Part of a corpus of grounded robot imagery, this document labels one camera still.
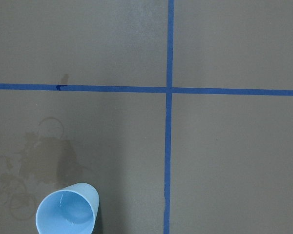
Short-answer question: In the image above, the light blue cup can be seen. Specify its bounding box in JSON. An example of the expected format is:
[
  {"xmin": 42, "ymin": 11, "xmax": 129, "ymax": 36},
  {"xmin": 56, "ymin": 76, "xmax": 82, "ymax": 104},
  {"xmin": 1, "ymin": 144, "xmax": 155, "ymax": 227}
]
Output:
[{"xmin": 35, "ymin": 183, "xmax": 100, "ymax": 234}]

